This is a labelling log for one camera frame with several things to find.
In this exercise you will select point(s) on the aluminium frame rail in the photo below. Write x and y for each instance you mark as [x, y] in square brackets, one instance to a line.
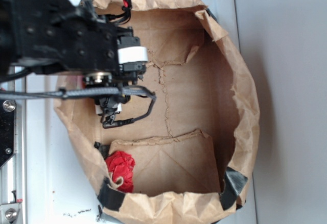
[13, 173]

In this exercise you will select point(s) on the brown paper bag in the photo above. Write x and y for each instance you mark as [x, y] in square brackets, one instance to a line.
[195, 153]

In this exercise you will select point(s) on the white plastic tray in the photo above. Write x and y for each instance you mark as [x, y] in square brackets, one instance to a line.
[57, 191]

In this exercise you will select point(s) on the black metal bracket plate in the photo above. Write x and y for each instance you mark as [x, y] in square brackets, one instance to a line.
[7, 127]

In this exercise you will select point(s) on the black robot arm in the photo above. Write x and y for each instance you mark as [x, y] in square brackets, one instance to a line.
[56, 37]

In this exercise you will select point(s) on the red crumpled plastic ball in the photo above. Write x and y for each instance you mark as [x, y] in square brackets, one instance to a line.
[120, 167]

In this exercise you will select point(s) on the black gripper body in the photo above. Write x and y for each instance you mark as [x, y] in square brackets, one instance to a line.
[108, 107]

